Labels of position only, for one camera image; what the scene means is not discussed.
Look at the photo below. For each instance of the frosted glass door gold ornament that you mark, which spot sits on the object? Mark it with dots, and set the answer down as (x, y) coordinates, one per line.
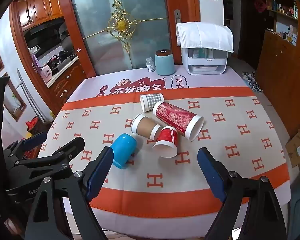
(102, 17)

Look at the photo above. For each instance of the tall red patterned paper cup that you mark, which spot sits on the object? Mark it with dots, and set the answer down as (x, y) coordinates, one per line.
(175, 116)

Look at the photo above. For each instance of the wooden kitchen base cabinet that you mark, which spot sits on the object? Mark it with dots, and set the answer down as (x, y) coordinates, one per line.
(70, 85)

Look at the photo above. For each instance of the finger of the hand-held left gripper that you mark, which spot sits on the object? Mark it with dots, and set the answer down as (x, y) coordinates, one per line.
(70, 150)
(35, 140)

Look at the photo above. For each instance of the brown sleeved paper cup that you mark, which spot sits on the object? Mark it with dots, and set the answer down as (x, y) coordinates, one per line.
(145, 127)

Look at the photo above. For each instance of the pink rice cooker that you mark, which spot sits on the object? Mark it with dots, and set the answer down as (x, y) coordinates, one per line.
(47, 75)

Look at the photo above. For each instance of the teal canister with brown lid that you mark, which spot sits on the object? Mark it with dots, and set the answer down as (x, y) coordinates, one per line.
(165, 63)

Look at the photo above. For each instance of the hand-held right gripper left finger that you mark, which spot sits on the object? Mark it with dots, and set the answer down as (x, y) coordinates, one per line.
(100, 175)

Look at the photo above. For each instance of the wooden shelf with bottles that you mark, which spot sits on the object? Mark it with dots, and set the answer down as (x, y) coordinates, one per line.
(282, 7)

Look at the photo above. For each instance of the small white bottle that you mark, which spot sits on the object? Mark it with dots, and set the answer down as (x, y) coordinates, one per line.
(150, 66)

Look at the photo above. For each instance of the blue plastic cup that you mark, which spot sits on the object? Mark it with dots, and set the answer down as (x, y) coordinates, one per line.
(123, 147)

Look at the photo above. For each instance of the red flower ornament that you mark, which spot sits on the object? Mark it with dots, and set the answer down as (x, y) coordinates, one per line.
(260, 5)

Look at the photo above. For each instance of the dark basket with red contents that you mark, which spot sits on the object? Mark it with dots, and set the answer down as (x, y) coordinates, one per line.
(35, 126)

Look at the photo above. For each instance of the wooden kitchen wall cabinets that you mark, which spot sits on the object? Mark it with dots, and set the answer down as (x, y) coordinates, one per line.
(40, 7)

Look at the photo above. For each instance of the wooden sideboard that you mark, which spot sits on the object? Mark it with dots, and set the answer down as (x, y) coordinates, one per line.
(282, 80)

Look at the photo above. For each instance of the black range hood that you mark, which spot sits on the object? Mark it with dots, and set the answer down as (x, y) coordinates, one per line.
(43, 27)

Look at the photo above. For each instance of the white storage box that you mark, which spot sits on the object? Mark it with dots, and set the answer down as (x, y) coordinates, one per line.
(205, 67)

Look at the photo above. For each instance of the lilac printed tablecloth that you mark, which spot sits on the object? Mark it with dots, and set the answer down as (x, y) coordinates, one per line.
(130, 80)

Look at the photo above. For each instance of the pile of shoes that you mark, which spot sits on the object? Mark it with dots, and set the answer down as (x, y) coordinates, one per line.
(252, 82)

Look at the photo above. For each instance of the cardboard box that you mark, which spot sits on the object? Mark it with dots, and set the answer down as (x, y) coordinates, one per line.
(298, 147)

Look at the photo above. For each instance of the orange patterned blanket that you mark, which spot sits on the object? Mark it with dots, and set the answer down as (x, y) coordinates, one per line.
(240, 130)

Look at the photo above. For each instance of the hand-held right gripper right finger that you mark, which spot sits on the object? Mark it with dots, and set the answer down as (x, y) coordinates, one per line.
(212, 177)

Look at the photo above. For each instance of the checked paper cup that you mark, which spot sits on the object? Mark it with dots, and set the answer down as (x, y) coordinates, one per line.
(151, 100)

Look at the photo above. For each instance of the white quilted cloth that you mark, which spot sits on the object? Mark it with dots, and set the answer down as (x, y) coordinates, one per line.
(205, 35)

